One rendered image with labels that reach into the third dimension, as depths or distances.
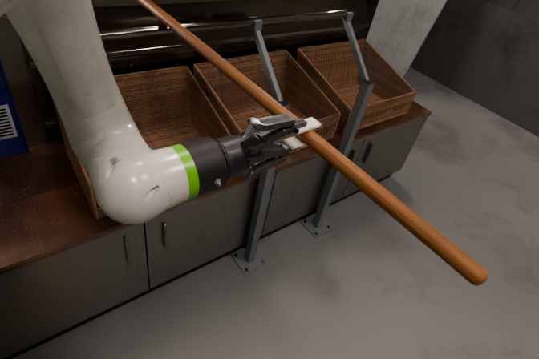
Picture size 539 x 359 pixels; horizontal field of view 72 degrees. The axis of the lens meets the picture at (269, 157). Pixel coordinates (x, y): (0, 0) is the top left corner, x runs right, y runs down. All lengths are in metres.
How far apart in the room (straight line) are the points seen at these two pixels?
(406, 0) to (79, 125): 3.69
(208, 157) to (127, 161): 0.12
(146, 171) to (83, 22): 0.20
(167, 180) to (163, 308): 1.32
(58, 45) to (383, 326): 1.79
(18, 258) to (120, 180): 0.85
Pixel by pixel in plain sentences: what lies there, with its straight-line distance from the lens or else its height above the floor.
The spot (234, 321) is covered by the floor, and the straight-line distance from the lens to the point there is 1.81.
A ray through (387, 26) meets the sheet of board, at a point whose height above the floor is 0.52.
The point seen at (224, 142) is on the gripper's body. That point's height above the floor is 1.23.
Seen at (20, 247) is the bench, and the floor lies 0.58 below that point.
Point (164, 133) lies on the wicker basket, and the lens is 1.74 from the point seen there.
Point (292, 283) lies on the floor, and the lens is 1.96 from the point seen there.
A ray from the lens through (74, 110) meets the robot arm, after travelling 0.60.
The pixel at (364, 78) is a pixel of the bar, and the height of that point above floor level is 0.95.
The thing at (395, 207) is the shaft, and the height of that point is 1.21.
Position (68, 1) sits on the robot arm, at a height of 1.45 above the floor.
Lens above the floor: 1.61
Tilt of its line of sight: 38 degrees down
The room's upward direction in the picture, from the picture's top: 12 degrees clockwise
